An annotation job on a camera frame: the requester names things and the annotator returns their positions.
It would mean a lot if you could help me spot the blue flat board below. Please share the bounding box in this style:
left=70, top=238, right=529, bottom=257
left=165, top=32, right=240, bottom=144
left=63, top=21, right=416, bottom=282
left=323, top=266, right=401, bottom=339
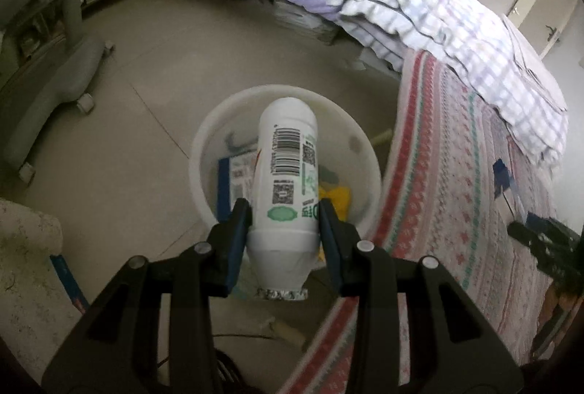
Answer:
left=49, top=254, right=91, bottom=313

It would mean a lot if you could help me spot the black cable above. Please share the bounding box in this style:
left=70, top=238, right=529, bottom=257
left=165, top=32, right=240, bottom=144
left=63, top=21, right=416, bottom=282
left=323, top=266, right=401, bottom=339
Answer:
left=157, top=331, right=277, bottom=370

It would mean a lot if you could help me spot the yellow packet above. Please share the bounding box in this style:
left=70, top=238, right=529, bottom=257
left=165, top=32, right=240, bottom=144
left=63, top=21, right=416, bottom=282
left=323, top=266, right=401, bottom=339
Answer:
left=316, top=183, right=353, bottom=263

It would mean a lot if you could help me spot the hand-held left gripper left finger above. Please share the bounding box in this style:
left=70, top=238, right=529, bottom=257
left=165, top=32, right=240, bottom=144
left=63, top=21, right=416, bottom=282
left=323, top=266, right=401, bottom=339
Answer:
left=41, top=198, right=254, bottom=394

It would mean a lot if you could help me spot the blue box with white label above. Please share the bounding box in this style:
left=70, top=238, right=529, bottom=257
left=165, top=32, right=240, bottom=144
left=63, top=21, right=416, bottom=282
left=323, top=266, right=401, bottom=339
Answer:
left=216, top=151, right=262, bottom=225

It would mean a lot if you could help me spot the blue tissue pack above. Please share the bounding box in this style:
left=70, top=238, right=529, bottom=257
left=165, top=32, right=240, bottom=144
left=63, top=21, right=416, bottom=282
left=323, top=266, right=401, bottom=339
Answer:
left=492, top=159, right=517, bottom=200

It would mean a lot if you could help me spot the grey rolling chair base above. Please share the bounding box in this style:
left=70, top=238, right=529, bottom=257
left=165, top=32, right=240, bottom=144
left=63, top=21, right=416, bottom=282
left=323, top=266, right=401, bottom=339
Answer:
left=0, top=0, right=116, bottom=184

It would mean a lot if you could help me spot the grey under-bed storage box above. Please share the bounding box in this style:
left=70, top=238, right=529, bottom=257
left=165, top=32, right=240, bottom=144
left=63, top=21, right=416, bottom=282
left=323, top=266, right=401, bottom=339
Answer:
left=273, top=0, right=339, bottom=45

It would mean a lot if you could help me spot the lilac checked blanket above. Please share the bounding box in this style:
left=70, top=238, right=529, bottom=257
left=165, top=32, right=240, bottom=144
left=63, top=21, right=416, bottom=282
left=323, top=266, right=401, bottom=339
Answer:
left=327, top=0, right=569, bottom=170

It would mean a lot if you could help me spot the person's right forearm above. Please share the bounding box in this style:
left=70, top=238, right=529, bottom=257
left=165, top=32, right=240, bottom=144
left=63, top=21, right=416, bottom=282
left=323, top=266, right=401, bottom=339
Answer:
left=535, top=283, right=584, bottom=359

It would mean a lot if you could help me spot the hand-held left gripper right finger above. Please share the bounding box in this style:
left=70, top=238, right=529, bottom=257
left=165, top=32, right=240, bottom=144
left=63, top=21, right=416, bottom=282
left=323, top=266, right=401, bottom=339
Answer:
left=317, top=198, right=525, bottom=394

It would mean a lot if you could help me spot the white plastic bin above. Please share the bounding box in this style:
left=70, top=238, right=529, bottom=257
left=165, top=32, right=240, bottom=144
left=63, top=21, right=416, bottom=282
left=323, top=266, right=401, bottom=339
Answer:
left=189, top=83, right=385, bottom=273

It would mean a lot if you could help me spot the folded white cloth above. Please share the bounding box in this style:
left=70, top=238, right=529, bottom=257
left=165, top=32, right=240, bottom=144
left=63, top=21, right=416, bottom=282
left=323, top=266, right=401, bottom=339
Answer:
left=502, top=13, right=569, bottom=112

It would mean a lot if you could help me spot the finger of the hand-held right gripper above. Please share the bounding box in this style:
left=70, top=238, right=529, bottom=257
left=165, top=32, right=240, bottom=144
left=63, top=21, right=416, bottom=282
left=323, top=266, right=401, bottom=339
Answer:
left=507, top=213, right=574, bottom=251

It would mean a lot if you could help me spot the white speckled cushion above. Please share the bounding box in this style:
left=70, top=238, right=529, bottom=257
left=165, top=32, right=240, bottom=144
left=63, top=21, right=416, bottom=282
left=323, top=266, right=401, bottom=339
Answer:
left=0, top=197, right=88, bottom=382

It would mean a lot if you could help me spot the patterned pink green rug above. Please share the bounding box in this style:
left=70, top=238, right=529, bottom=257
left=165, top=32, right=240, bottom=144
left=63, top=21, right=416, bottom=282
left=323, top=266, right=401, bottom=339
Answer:
left=277, top=49, right=576, bottom=394

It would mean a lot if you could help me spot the white bottle with green label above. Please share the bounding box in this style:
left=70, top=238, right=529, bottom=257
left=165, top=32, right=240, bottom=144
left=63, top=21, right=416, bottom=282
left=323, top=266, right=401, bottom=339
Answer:
left=246, top=97, right=319, bottom=302

